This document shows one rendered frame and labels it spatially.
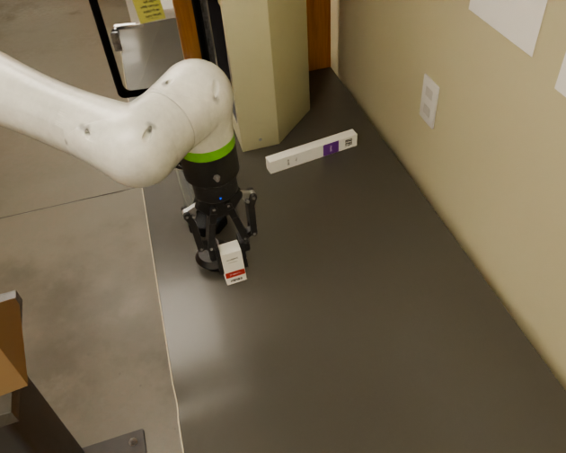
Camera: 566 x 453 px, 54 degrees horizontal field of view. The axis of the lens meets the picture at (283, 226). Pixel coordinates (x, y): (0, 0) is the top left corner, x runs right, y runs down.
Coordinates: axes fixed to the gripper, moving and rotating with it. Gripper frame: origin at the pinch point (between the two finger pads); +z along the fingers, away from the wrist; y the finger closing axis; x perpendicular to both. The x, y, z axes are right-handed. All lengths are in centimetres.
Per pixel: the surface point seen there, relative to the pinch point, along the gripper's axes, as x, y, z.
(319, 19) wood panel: -90, -54, 2
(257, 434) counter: 27.1, 4.9, 18.4
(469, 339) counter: 23, -41, 19
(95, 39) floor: -367, 30, 114
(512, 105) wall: 1, -57, -18
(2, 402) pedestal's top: 4, 50, 18
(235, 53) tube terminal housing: -55, -18, -11
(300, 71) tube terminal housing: -64, -38, 4
